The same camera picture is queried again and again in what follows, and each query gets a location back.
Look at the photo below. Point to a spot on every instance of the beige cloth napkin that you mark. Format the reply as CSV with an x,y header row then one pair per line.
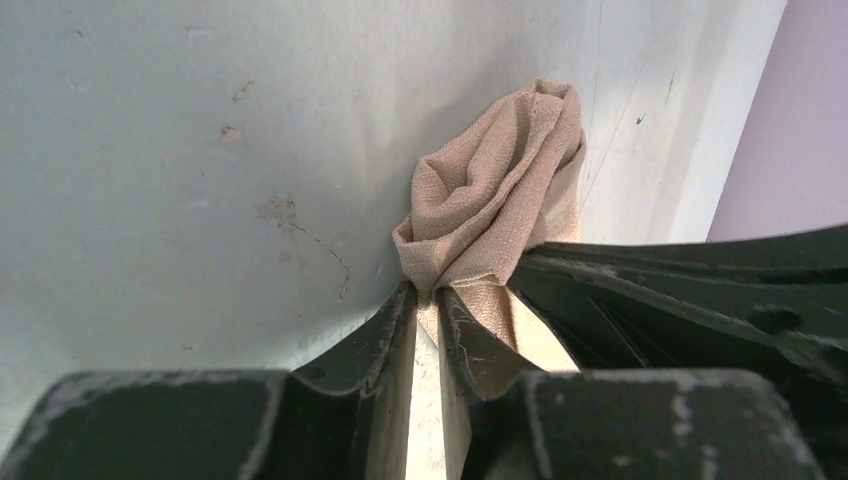
x,y
507,184

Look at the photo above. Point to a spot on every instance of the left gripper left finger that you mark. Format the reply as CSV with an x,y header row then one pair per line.
x,y
344,415

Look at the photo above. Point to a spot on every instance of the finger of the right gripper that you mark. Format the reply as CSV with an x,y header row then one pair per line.
x,y
808,259
788,325

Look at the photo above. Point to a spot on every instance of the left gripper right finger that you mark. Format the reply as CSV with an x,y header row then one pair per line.
x,y
504,418

